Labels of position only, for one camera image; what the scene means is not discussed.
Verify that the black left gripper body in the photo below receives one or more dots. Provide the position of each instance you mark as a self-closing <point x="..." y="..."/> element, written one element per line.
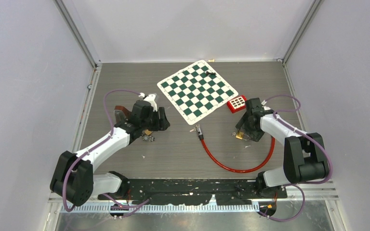
<point x="152" y="123"/>

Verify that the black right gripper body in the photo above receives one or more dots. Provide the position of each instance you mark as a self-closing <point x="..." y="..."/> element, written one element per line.
<point x="252" y="131"/>

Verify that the brass padlock with long shackle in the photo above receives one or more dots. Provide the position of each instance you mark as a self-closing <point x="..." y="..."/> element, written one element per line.
<point x="240" y="135"/>

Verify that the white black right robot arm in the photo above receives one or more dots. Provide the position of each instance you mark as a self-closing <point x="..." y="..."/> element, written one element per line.
<point x="304" y="158"/>

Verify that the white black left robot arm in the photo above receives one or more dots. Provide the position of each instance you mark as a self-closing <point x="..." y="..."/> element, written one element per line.
<point x="74" y="179"/>

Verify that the red white grid block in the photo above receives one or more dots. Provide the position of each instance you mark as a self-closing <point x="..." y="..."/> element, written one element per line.
<point x="236" y="104"/>

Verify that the green white chess mat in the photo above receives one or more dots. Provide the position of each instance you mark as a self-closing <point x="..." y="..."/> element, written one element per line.
<point x="194" y="94"/>

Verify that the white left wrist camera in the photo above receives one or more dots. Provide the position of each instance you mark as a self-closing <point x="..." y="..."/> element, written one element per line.
<point x="151" y="98"/>

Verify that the red cable lock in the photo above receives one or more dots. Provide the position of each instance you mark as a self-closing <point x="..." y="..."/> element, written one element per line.
<point x="241" y="156"/>

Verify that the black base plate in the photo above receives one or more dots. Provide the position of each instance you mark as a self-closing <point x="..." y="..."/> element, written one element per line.
<point x="194" y="191"/>

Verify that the left aluminium frame post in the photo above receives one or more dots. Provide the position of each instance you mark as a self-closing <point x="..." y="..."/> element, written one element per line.
<point x="64" y="10"/>

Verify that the aluminium corner frame post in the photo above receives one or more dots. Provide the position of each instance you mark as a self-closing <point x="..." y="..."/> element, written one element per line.
<point x="311" y="13"/>

